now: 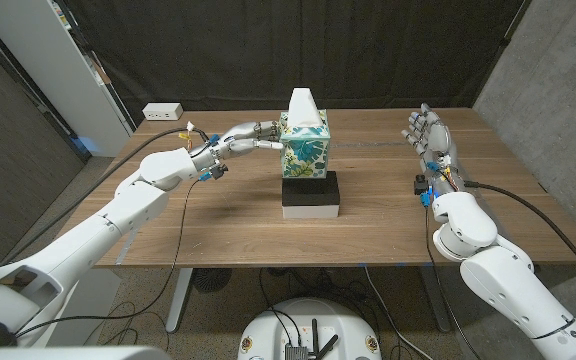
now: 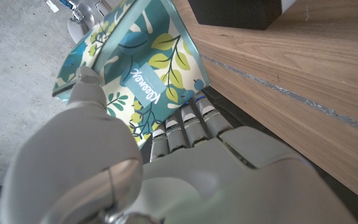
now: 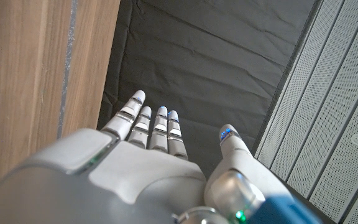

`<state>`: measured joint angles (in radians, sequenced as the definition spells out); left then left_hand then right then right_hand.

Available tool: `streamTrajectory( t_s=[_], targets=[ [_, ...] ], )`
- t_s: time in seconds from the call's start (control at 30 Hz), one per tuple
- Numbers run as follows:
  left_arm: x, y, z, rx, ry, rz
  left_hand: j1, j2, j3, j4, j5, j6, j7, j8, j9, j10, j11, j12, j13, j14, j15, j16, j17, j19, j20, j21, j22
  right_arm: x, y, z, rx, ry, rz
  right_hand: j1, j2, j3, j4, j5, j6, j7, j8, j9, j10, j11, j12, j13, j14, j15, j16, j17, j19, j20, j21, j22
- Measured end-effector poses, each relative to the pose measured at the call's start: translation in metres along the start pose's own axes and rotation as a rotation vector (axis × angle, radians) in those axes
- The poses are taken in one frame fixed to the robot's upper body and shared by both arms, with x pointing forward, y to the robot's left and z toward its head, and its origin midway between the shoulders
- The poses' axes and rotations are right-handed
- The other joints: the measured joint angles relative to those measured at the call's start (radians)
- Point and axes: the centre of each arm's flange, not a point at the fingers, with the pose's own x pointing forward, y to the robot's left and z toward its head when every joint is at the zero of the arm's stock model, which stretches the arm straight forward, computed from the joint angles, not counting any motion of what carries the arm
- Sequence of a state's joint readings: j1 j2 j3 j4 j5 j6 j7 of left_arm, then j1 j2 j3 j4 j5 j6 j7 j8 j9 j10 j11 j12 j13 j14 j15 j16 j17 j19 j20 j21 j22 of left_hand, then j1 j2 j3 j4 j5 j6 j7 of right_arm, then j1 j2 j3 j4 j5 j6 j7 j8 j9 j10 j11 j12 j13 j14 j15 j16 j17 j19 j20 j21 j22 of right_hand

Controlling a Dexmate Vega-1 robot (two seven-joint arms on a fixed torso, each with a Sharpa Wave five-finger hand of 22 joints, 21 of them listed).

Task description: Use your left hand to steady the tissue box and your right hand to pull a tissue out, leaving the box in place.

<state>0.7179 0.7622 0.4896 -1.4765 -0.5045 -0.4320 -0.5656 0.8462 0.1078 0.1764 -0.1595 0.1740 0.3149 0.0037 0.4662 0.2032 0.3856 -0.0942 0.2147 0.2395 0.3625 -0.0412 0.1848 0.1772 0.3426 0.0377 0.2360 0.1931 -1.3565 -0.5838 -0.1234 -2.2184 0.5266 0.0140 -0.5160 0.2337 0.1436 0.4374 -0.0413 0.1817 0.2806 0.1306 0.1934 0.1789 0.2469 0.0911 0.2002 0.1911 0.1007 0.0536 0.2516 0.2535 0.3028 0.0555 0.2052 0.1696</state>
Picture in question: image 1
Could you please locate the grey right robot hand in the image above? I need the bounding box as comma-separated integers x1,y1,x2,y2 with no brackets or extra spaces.
400,102,467,199

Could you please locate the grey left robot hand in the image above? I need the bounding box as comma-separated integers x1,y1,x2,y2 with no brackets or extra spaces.
195,119,285,174

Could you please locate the teal floral tissue box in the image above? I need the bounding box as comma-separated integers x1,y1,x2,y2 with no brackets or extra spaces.
278,109,331,180

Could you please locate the white tissue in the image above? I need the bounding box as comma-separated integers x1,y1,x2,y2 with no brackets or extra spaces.
286,87,324,128

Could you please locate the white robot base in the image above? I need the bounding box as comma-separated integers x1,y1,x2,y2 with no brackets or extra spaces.
237,297,382,360

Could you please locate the small grey electronics box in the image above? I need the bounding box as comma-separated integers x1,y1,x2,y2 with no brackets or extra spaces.
284,343,309,360

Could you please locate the white power strip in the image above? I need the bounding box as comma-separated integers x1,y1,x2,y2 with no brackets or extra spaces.
142,102,184,122

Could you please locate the black foam block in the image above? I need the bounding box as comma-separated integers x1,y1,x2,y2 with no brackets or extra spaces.
281,170,341,208

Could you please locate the black curtain backdrop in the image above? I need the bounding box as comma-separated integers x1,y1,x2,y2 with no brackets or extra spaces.
62,0,532,126

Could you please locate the white base block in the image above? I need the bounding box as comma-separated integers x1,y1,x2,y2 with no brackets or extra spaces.
281,203,341,220

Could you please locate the black round floor fan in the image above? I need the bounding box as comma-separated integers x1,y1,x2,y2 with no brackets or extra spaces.
191,267,233,294

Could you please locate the grey table leg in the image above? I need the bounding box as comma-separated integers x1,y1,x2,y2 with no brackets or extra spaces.
419,265,453,334

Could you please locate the white table leg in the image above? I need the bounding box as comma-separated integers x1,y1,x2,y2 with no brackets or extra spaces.
165,267,194,334

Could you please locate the white cabinet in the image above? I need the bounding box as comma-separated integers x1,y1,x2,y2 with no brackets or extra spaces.
0,0,134,158

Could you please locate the slanted black antenna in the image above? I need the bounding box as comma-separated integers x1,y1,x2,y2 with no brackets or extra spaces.
317,333,340,360

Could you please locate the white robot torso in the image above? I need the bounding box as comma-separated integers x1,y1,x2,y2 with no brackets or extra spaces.
0,344,172,360

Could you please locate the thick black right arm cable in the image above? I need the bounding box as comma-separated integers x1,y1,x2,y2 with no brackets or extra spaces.
462,180,576,291

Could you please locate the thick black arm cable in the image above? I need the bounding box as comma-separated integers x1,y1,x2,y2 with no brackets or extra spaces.
0,127,193,271
462,180,576,291

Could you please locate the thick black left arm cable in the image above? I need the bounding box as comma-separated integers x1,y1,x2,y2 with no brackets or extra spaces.
0,127,193,271

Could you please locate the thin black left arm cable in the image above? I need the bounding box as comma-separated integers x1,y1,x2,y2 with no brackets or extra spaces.
15,179,203,340

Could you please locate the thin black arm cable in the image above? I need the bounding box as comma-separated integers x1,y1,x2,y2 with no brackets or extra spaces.
423,203,485,360
15,179,203,340

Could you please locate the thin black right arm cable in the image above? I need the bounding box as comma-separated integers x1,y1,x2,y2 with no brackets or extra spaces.
423,203,485,360

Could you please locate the white floor cable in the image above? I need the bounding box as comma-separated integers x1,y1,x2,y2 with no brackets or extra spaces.
364,265,434,360

